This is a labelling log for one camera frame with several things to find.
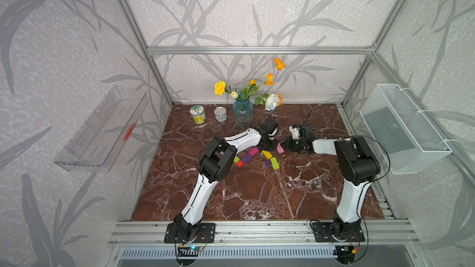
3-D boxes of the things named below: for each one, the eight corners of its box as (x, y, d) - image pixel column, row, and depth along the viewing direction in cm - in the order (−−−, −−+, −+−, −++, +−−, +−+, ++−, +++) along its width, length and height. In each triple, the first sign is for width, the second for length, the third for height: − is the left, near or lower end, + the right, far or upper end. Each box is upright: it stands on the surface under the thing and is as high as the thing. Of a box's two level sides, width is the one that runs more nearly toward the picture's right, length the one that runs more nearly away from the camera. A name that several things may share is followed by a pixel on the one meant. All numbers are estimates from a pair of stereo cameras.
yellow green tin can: (191, 124, 113) (188, 115, 106) (194, 114, 118) (191, 104, 111) (205, 124, 113) (202, 115, 106) (207, 114, 118) (204, 104, 111)
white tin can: (214, 122, 114) (212, 115, 109) (215, 112, 119) (214, 105, 114) (226, 122, 114) (225, 115, 109) (227, 112, 119) (226, 106, 114)
